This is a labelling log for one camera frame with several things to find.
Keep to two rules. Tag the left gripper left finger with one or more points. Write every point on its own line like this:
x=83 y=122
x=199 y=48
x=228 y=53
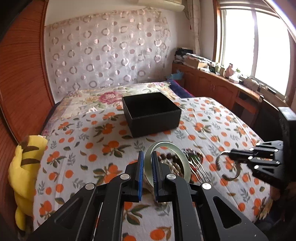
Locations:
x=95 y=212

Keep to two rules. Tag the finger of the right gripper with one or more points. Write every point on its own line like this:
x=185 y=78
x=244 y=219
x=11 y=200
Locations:
x=270 y=172
x=269 y=150

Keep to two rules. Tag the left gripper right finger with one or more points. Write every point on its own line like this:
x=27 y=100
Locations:
x=200 y=212

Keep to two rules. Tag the black square jewelry box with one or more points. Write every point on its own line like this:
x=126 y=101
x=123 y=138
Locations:
x=150 y=113

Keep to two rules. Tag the wooden side cabinet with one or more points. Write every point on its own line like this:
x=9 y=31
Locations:
x=242 y=101

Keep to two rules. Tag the pink figurine on sill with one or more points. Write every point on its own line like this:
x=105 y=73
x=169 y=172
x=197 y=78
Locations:
x=229 y=71

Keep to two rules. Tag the yellow plush toy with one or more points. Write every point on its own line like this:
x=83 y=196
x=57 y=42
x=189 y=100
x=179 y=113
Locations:
x=22 y=175

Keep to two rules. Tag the dark blue blanket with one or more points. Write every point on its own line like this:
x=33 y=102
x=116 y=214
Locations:
x=178 y=90

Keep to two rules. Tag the floral quilt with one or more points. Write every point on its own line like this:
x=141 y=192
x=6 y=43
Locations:
x=80 y=102

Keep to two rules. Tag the teal cloth item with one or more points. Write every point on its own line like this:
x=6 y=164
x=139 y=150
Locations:
x=176 y=76

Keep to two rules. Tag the stack of papers and books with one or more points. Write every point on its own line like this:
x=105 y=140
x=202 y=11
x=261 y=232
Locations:
x=186 y=57

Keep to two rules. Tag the white air conditioner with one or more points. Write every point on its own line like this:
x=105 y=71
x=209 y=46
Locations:
x=160 y=4

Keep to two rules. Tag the circle pattern sheer curtain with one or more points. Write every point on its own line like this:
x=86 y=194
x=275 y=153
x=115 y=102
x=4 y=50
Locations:
x=106 y=50

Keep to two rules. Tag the window with white frame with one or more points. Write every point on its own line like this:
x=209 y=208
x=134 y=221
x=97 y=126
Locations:
x=259 y=39

